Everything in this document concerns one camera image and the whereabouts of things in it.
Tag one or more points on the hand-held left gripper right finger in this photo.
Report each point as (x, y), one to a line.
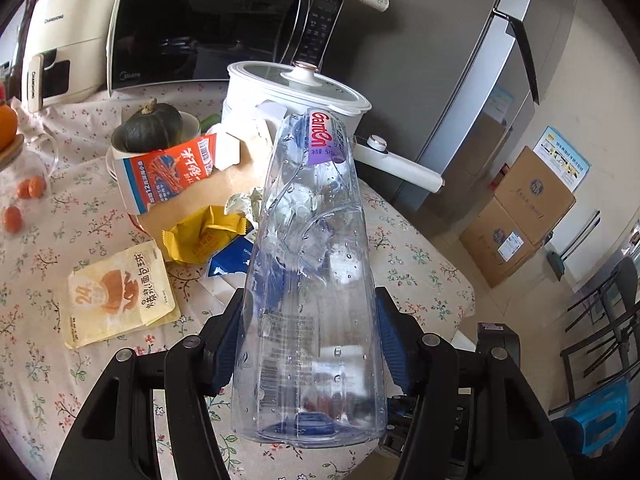
(395, 355)

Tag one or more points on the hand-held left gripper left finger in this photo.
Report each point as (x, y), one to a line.
(225, 360)

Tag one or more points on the clear plastic water bottle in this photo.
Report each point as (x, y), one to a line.
(310, 310)

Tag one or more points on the blue cardboard box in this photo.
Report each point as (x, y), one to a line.
(230, 260)

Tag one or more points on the yellow snack wrapper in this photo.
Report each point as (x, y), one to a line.
(200, 240)

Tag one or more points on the cream bread packet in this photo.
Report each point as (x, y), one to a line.
(120, 295)

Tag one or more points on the brown cardboard box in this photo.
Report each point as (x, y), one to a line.
(535, 192)
(500, 245)

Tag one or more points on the crumpled white tissue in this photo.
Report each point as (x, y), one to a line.
(245, 205)

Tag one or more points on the brown paper bag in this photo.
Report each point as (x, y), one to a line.
(235, 180)

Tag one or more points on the orange and white carton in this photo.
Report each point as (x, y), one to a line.
(165, 175)

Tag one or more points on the floral tablecloth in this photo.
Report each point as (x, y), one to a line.
(50, 260)

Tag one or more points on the blue plastic stool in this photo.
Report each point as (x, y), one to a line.
(595, 405)

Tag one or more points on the black metal chair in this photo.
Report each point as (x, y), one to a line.
(610, 300)

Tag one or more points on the white flower-print bowl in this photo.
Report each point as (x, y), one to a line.
(192, 127)

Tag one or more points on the green vegetable stem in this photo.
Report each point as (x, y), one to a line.
(208, 122)

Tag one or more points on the dark green pumpkin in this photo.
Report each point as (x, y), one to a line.
(145, 130)

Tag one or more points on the small orange kumquat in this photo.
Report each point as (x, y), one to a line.
(13, 219)
(24, 188)
(38, 186)

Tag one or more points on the white electric cooking pot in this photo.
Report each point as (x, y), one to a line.
(250, 100)

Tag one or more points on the clear glass jar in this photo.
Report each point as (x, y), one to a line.
(37, 155)

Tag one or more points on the white pot lid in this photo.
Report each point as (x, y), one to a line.
(300, 80)

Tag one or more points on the grey refrigerator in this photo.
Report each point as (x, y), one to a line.
(425, 60)

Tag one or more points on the wooden jar lid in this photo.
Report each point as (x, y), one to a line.
(12, 152)

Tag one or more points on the large orange fruit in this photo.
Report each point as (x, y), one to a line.
(7, 125)

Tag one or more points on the black microwave oven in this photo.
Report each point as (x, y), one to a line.
(200, 25)

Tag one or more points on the cream air fryer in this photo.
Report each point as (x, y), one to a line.
(65, 25)

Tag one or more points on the wall poster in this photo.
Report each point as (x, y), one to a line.
(562, 157)

